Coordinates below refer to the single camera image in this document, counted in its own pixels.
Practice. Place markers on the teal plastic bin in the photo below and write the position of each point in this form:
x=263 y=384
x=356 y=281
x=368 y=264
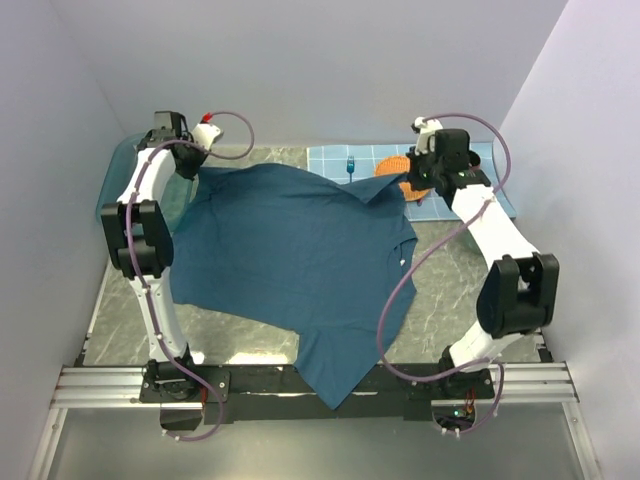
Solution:
x=160 y=183

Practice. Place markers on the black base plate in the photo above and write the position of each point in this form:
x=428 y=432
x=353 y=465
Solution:
x=278 y=392

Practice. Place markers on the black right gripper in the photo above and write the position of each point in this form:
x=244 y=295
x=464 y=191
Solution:
x=412 y=178

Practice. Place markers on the blue checked placemat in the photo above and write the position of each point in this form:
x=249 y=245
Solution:
x=330 y=161

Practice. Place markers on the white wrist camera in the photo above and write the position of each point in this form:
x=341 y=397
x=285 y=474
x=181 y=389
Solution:
x=424 y=128
x=205 y=133

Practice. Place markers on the blue fork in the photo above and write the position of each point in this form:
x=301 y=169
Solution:
x=350 y=167

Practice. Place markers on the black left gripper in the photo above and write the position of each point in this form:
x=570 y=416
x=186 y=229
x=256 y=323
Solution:
x=190 y=173

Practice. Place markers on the green ceramic mug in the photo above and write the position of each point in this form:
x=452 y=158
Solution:
x=477 y=237

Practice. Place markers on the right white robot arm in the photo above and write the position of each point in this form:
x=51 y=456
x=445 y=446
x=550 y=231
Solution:
x=519 y=292

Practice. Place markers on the blue t shirt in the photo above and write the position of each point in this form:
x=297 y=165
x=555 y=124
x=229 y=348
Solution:
x=292 y=249

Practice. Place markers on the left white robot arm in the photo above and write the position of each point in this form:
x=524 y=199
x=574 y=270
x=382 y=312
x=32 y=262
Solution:
x=139 y=241

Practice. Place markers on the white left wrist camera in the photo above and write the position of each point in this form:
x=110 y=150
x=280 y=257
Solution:
x=205 y=133

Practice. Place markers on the aluminium rail frame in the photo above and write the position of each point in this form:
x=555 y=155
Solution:
x=98 y=429

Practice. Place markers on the orange black mug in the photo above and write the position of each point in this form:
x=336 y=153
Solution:
x=475 y=160

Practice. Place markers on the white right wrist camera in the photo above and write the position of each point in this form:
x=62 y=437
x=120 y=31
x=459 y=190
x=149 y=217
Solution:
x=424 y=128

